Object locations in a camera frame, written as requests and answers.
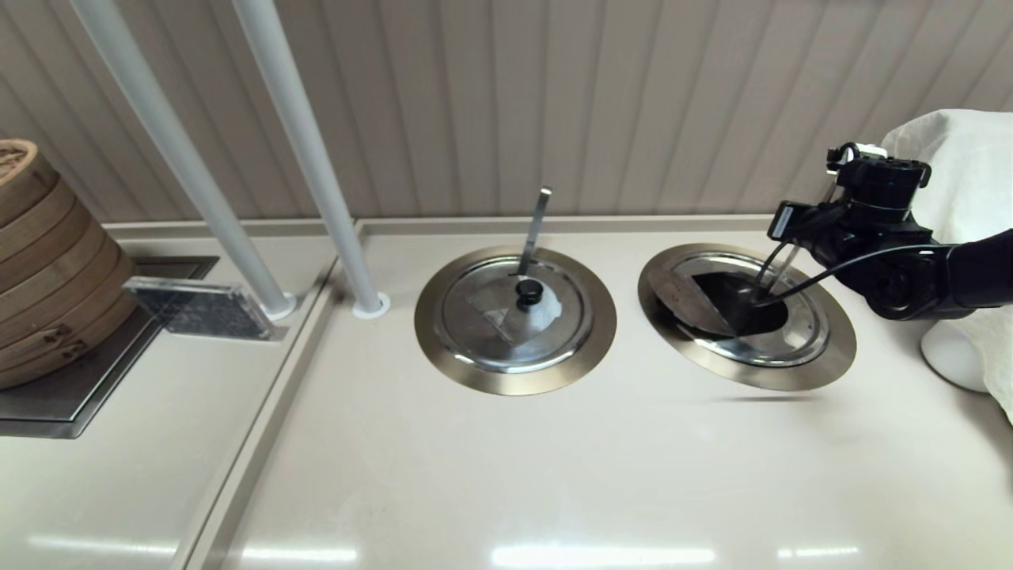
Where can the white cloth cover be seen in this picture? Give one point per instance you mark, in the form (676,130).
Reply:
(973,190)

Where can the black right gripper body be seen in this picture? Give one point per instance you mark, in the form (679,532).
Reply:
(835,237)

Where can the white metal pole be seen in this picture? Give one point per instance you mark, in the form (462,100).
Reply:
(170,134)
(304,134)

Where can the steel lid with black knob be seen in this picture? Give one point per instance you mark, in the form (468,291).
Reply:
(483,317)
(799,340)

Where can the white round appliance foot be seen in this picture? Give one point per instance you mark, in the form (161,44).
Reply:
(954,360)

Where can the stacked bamboo steamer baskets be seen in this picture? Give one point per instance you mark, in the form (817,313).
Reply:
(55,277)

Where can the recessed steel steamer tray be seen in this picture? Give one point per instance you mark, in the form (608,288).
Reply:
(79,388)

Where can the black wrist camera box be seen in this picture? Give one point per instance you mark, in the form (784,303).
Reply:
(790,222)

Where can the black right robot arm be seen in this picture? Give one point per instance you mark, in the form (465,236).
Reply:
(981,273)

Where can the clear acrylic sign block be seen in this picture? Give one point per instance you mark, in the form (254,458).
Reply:
(204,310)

